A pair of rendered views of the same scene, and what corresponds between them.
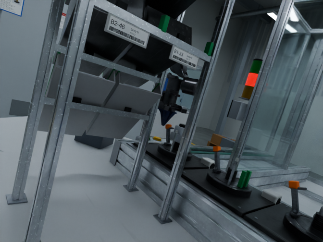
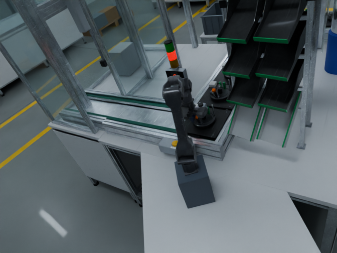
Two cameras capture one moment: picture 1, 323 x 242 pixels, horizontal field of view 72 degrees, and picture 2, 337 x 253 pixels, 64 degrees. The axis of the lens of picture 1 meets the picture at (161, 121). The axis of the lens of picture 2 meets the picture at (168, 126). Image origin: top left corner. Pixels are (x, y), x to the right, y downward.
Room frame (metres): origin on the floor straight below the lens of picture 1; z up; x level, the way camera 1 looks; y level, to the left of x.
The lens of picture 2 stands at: (1.18, 1.12, 2.01)
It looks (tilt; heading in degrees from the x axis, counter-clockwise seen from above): 39 degrees down; 265
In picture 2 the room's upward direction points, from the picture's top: 20 degrees counter-clockwise
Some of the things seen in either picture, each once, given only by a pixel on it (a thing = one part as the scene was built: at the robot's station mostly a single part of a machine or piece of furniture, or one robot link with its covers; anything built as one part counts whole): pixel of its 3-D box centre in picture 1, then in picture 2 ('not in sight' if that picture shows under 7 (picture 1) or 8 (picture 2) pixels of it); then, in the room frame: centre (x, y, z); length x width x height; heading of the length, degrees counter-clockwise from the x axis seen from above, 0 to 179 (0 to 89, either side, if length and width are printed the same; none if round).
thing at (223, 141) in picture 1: (232, 147); not in sight; (6.40, -2.19, 0.20); 1.20 x 0.80 x 0.41; 34
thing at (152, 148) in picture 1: (173, 156); (204, 121); (0.87, -0.09, 0.96); 0.24 x 0.24 x 0.02; 42
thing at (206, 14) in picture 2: not in sight; (232, 17); (-0.24, -1.92, 0.73); 0.62 x 0.42 x 0.23; 132
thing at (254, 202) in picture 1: (231, 173); (219, 89); (0.68, -0.26, 1.01); 0.24 x 0.24 x 0.13; 42
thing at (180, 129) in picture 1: (182, 133); (202, 107); (0.86, -0.09, 1.06); 0.08 x 0.04 x 0.07; 42
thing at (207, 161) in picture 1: (207, 164); not in sight; (0.86, -0.22, 0.97); 0.05 x 0.05 x 0.04; 42
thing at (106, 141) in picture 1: (99, 123); (194, 181); (1.09, 0.29, 0.96); 0.14 x 0.14 x 0.20; 79
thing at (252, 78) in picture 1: (253, 80); (171, 54); (0.91, -0.31, 1.34); 0.05 x 0.05 x 0.05
